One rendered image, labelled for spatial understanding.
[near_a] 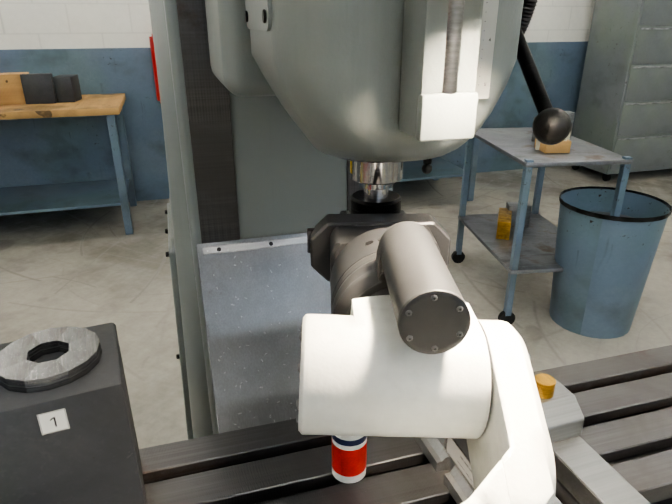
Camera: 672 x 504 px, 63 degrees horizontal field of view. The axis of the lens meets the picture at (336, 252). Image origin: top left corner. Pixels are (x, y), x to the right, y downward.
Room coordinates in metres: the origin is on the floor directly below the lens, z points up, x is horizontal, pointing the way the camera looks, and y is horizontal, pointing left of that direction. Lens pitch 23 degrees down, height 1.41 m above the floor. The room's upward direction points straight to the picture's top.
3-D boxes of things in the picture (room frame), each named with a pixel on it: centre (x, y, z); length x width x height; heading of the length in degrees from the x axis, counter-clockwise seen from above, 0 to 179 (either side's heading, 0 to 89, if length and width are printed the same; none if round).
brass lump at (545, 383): (0.48, -0.23, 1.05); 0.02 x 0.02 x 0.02
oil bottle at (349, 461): (0.48, -0.02, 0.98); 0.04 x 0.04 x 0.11
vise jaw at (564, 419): (0.47, -0.20, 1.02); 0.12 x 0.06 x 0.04; 109
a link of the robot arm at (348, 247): (0.39, -0.04, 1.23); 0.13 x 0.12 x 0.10; 91
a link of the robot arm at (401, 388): (0.28, -0.03, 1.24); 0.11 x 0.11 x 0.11; 1
